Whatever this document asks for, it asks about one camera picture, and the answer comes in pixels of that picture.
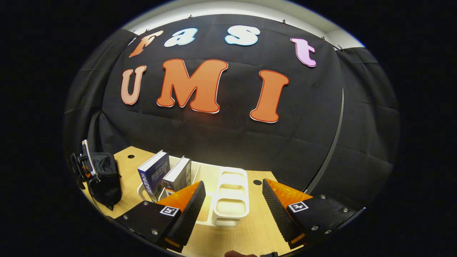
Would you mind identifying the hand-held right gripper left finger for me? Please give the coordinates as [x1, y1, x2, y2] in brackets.
[116, 180, 207, 254]

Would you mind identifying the grey portrait cover book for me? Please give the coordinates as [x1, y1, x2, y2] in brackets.
[161, 156, 192, 196]

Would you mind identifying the blue cover book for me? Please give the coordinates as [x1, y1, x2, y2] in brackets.
[137, 150, 170, 196]

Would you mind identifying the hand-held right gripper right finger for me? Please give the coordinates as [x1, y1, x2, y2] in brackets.
[262, 178, 366, 250]

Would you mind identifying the black schoolbag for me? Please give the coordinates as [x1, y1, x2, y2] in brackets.
[87, 152, 122, 211]

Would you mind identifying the white bookshelf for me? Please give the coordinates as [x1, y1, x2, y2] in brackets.
[137, 159, 250, 228]

